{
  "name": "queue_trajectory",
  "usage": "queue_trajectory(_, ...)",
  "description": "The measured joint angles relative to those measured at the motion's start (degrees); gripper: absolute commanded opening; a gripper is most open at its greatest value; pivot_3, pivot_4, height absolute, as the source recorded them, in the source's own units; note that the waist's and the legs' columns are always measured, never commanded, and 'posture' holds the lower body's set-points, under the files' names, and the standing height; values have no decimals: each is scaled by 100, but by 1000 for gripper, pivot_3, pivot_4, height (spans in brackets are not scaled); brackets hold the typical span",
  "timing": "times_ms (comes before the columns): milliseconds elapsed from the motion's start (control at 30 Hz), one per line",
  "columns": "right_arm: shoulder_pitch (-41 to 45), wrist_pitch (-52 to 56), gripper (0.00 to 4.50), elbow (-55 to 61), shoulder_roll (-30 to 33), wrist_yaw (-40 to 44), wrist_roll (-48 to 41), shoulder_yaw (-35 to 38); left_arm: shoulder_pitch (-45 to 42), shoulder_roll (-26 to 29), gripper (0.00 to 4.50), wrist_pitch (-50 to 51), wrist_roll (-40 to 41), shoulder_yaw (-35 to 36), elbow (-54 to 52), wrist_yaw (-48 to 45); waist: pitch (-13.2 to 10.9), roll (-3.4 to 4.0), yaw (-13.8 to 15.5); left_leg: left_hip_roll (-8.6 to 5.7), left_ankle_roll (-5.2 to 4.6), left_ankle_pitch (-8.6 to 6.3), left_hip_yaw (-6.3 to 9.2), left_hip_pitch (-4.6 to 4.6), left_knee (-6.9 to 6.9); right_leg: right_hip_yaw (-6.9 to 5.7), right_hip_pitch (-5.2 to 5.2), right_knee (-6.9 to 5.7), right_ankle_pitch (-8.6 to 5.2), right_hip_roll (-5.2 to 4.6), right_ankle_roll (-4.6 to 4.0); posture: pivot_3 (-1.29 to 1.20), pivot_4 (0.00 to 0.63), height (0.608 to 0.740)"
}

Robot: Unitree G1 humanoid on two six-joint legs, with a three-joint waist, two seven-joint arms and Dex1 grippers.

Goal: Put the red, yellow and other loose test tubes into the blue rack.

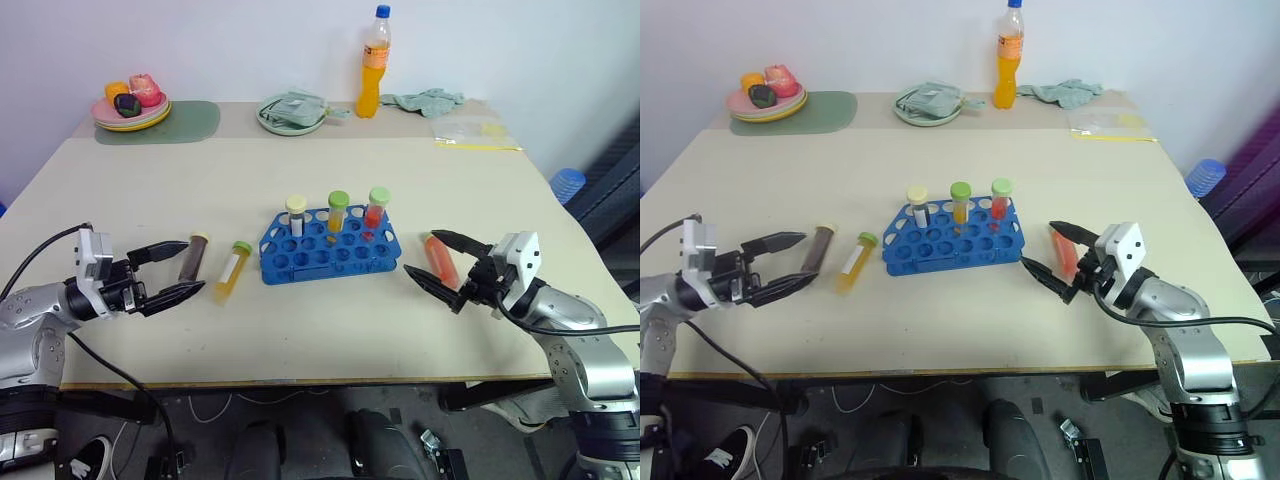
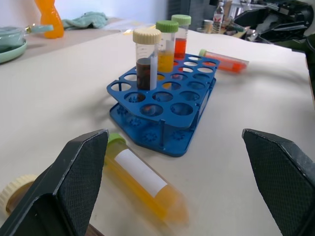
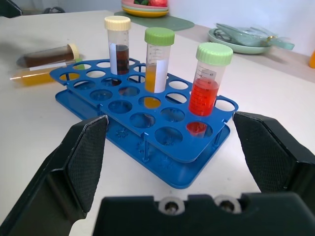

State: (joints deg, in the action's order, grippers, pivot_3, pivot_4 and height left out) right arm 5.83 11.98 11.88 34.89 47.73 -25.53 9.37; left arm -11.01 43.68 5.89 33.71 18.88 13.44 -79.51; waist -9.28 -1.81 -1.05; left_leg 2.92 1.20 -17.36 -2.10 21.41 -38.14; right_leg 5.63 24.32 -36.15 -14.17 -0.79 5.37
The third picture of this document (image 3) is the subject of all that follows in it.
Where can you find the stack of pastel plates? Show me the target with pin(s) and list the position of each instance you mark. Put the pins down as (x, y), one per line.
(145, 9)

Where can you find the cream-capped brown liquid tube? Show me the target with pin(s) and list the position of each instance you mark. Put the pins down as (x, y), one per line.
(119, 46)
(46, 57)

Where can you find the orange object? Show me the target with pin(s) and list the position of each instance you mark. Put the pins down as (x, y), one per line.
(312, 59)

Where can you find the green-capped red liquid tube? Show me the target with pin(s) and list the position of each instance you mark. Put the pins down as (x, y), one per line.
(206, 81)

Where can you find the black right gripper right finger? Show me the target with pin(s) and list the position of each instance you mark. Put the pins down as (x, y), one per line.
(270, 152)

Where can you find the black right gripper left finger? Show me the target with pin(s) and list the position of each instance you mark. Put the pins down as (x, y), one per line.
(73, 164)

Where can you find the clear plastic bags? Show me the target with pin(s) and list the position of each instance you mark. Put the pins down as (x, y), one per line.
(256, 34)

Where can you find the red fruit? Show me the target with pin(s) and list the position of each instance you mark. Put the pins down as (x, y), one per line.
(158, 2)

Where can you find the green-capped orange liquid tube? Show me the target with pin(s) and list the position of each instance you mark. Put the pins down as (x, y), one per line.
(157, 61)
(37, 77)

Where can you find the blue test tube rack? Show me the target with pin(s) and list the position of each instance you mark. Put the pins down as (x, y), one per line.
(147, 120)

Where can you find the dark object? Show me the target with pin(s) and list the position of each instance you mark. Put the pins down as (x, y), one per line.
(9, 7)

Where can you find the green silicone mat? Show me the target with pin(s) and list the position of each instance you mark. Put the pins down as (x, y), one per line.
(160, 22)

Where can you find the mint green plate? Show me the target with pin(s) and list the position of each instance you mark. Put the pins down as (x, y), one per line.
(236, 41)

